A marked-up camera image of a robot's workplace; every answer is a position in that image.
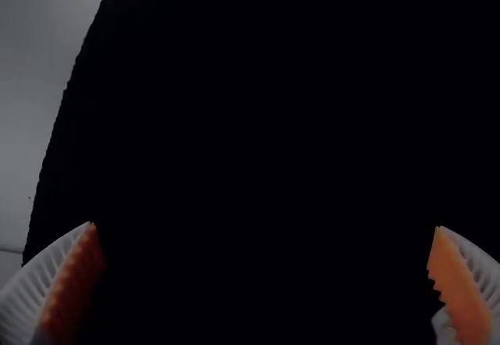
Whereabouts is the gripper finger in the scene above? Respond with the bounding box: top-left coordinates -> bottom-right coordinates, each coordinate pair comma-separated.
426,225 -> 500,345
0,221 -> 107,345

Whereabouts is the black mat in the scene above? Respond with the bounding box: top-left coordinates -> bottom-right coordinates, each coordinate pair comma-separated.
21,0 -> 500,345

